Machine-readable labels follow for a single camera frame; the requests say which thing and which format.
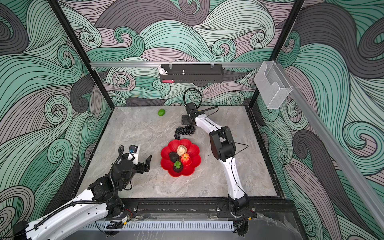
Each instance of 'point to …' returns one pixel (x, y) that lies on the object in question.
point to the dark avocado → (173, 156)
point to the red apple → (186, 159)
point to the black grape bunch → (188, 129)
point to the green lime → (161, 112)
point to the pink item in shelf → (168, 81)
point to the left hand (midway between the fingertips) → (143, 153)
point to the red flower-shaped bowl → (193, 150)
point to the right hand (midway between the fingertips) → (187, 120)
